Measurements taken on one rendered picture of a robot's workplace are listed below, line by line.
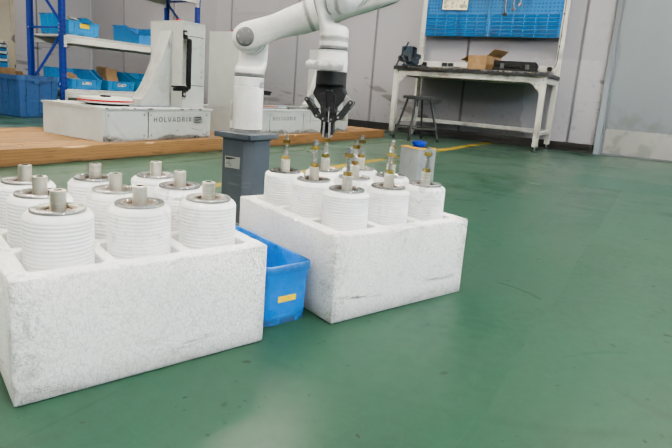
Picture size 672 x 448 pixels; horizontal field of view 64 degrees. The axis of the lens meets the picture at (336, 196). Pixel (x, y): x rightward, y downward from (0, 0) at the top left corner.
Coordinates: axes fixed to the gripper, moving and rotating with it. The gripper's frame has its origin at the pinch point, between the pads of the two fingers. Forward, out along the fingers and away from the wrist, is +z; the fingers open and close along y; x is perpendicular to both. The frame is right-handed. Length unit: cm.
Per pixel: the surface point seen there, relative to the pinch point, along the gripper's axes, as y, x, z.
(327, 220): -9.9, 27.6, 16.2
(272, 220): 5.0, 20.6, 19.8
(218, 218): 2, 51, 12
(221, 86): 154, -231, -5
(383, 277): -21.7, 23.6, 27.6
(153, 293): 6, 63, 22
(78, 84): 375, -338, 6
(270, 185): 8.7, 14.1, 13.2
